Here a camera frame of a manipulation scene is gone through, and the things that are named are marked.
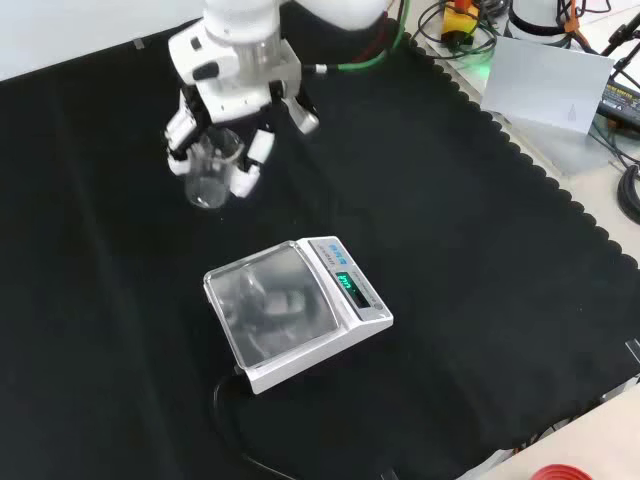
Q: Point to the pale board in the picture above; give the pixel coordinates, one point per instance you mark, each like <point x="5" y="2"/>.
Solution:
<point x="545" y="92"/>

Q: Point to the black tripod leg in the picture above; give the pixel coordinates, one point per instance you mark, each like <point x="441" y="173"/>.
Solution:
<point x="622" y="32"/>

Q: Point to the yellow stop button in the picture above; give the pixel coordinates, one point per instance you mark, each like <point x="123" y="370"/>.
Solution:
<point x="460" y="22"/>

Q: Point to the clear glass beaker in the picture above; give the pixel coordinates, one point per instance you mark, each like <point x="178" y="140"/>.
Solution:
<point x="210" y="172"/>

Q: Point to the white cylindrical base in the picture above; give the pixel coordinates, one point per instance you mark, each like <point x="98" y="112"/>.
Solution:
<point x="537" y="20"/>

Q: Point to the black power adapter yellow label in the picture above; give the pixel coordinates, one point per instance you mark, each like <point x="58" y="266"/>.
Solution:
<point x="620" y="97"/>

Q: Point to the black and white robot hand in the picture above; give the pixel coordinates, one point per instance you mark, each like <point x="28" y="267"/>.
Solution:
<point x="235" y="95"/>

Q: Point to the white electronic balance steel pan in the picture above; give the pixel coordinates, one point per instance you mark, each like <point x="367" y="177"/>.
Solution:
<point x="300" y="305"/>

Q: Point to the black bench cloth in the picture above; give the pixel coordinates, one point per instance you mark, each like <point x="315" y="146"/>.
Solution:
<point x="320" y="260"/>

